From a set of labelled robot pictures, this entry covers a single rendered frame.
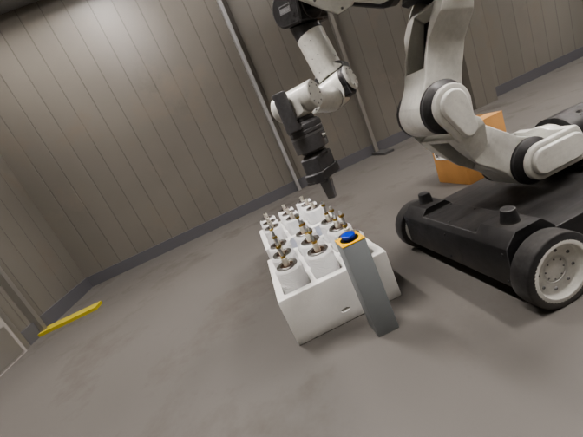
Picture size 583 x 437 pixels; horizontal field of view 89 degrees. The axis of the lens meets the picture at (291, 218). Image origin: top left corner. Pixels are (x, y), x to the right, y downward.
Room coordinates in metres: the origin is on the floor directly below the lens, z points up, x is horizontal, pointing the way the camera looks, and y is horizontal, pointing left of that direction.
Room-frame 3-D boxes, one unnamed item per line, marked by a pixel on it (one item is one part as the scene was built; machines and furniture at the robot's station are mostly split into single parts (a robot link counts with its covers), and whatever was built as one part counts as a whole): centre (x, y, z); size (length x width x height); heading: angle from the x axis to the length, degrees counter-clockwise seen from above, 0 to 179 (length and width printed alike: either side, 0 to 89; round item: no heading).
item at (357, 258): (0.78, -0.13, 0.16); 0.07 x 0.07 x 0.31; 4
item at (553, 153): (0.90, -0.78, 0.28); 0.21 x 0.20 x 0.13; 96
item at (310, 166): (0.78, -0.13, 0.57); 0.13 x 0.10 x 0.12; 138
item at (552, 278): (0.61, -0.53, 0.10); 0.20 x 0.05 x 0.20; 96
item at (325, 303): (1.07, -0.03, 0.09); 0.39 x 0.39 x 0.18; 4
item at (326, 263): (0.95, -0.04, 0.16); 0.10 x 0.10 x 0.18
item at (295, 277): (0.94, 0.08, 0.16); 0.10 x 0.10 x 0.18
